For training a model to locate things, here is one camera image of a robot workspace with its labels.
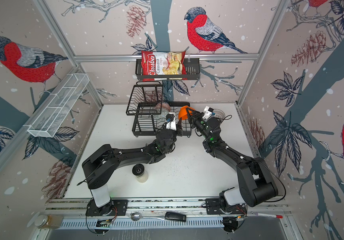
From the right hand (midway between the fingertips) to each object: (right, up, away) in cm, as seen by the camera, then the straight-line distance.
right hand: (182, 111), depth 76 cm
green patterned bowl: (-11, -2, +9) cm, 14 cm away
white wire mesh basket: (-66, -5, -5) cm, 67 cm away
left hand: (-2, -4, +2) cm, 5 cm away
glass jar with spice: (-59, -49, -12) cm, 78 cm away
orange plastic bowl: (+1, 0, +4) cm, 4 cm away
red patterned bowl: (-12, +6, +39) cm, 41 cm away
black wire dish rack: (-27, +7, +38) cm, 47 cm away
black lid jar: (-23, -30, -2) cm, 38 cm away
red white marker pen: (+47, -51, -6) cm, 70 cm away
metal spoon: (-22, -51, -7) cm, 56 cm away
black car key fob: (-3, -50, -8) cm, 50 cm away
